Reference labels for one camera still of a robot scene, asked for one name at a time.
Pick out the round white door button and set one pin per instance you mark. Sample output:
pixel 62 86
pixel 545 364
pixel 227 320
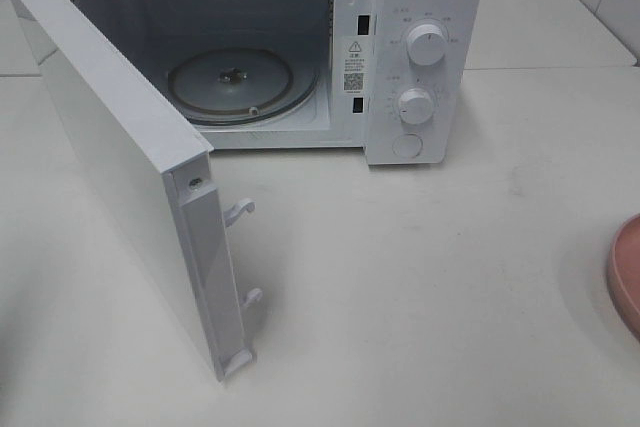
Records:
pixel 407 146

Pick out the white timer knob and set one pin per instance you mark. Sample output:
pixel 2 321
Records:
pixel 415 106

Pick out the white microwave door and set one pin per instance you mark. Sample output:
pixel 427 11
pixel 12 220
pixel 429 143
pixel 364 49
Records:
pixel 151 168

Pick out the pink round plate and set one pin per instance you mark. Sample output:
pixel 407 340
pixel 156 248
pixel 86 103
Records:
pixel 622 273

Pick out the glass microwave turntable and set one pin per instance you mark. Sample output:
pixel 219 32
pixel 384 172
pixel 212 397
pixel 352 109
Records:
pixel 237 86

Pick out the white microwave oven body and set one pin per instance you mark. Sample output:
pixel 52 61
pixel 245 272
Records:
pixel 358 45

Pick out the upper white power knob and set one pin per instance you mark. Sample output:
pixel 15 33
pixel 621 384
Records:
pixel 426 43

